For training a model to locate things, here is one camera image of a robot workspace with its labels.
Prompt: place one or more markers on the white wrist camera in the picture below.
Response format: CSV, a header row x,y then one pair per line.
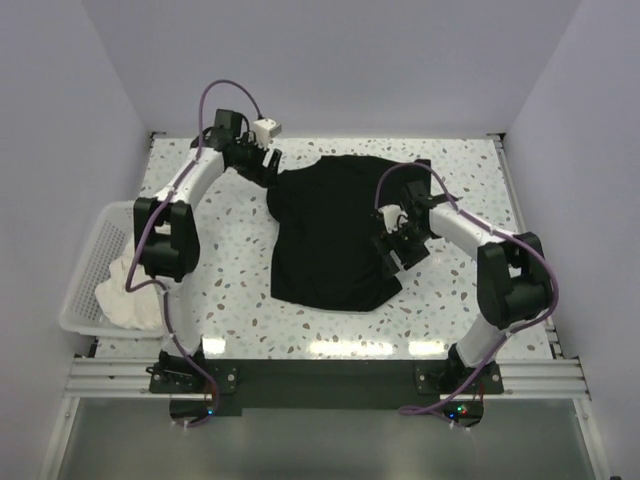
x,y
394,217
265,130

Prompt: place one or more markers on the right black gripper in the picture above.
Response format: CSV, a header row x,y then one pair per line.
x,y
408,259

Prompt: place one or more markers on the white plastic laundry basket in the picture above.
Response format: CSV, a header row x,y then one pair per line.
x,y
80,311

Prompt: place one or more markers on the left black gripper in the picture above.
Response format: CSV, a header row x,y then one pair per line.
x,y
261,173

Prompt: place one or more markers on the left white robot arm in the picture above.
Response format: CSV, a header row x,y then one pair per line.
x,y
167,245

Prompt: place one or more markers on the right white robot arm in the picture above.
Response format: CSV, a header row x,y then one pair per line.
x,y
514,283

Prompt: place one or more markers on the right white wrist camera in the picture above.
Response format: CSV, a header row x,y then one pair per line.
x,y
394,217

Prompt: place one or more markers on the black t shirt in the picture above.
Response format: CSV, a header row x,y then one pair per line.
x,y
324,257

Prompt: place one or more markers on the white t shirt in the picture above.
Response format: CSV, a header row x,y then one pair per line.
x,y
137,311

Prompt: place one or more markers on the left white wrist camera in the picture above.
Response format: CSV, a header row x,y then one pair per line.
x,y
265,130

